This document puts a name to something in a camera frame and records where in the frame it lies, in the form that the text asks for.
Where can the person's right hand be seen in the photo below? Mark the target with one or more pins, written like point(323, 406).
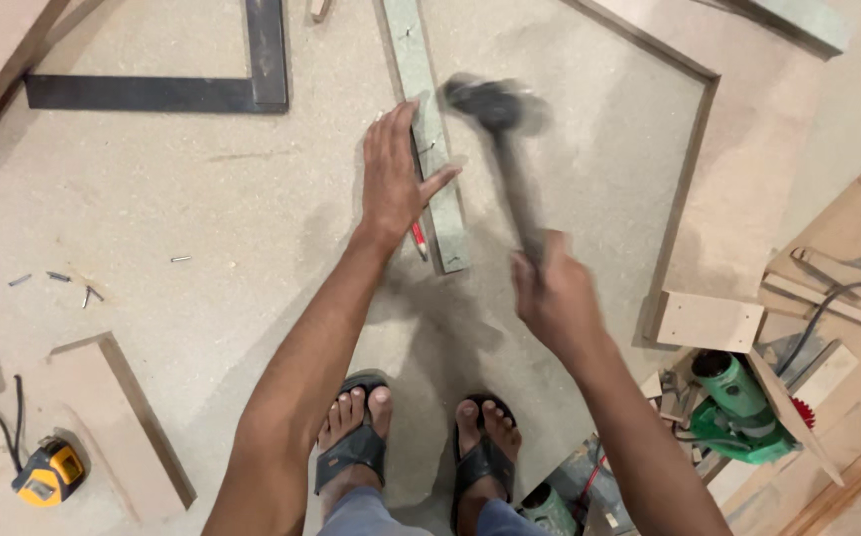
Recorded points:
point(557, 298)

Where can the person's left hand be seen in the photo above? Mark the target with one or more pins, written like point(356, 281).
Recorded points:
point(389, 186)

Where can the person's right fingers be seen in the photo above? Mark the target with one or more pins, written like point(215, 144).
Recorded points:
point(531, 279)

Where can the long green laminate strip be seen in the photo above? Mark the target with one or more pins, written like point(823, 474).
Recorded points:
point(438, 216)

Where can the black hammer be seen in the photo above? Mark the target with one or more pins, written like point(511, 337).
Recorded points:
point(501, 112)

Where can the red pencil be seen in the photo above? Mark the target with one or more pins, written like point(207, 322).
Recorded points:
point(419, 240)

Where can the person's right foot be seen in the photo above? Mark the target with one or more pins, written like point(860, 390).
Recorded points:
point(484, 424)

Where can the person's foot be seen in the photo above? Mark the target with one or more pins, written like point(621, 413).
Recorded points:
point(484, 424)
point(348, 413)

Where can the pale wooden block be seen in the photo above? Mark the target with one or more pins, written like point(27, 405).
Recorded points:
point(707, 321)

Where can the person's right black sandal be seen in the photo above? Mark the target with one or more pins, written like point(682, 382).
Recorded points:
point(484, 461)

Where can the person's black sandal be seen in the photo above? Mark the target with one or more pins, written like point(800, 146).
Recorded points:
point(352, 450)
point(484, 461)

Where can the person's left foot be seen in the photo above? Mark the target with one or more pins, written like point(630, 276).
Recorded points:
point(348, 413)

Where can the green power tool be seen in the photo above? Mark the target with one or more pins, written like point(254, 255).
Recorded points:
point(547, 512)

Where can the green circular saw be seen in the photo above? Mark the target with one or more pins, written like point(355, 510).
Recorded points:
point(736, 406)

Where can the person's right trouser leg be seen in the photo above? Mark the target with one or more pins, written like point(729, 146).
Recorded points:
point(509, 521)

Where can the person's trouser leg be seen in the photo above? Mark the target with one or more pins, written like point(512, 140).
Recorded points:
point(509, 521)
point(367, 517)

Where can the person's left black sandal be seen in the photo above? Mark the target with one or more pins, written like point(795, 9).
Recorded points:
point(352, 450)

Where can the person's left trouser leg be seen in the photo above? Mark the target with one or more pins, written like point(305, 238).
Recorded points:
point(367, 517)

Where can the thin wooden plank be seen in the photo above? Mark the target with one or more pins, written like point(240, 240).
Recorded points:
point(792, 417)

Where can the large board with brown edge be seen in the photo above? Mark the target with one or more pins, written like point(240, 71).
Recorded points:
point(199, 201)

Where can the small wood offcut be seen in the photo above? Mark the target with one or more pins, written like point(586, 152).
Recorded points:
point(319, 8)

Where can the brown wooden strip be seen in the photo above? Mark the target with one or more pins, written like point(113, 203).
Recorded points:
point(847, 491)

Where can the black steel square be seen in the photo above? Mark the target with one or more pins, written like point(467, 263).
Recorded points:
point(147, 94)

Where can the board piece with brown edge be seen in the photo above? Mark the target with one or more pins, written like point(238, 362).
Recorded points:
point(114, 424)

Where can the yellow tape measure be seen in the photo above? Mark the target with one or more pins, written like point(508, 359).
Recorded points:
point(49, 474)

